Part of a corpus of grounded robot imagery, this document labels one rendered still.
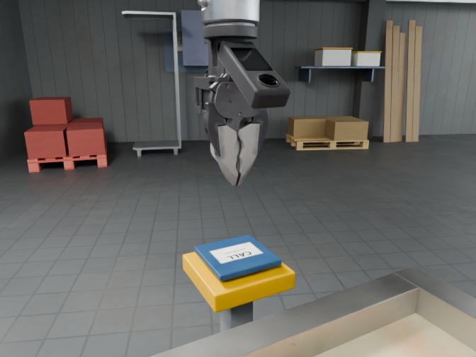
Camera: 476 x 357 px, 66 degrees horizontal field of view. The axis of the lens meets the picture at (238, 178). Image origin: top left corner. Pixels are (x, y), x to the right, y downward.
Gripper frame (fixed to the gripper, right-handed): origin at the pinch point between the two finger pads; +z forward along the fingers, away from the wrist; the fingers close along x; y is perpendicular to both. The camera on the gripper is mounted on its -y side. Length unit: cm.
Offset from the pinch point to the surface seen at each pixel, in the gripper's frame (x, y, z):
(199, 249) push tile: 4.8, 3.8, 11.7
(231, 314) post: 1.9, -1.5, 20.9
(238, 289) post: 2.9, -5.9, 13.6
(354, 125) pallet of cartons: -406, 411, 69
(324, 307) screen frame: -1.4, -18.4, 9.8
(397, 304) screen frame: -10.5, -20.2, 11.1
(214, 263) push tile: 4.3, -1.3, 11.8
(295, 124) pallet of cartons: -338, 479, 72
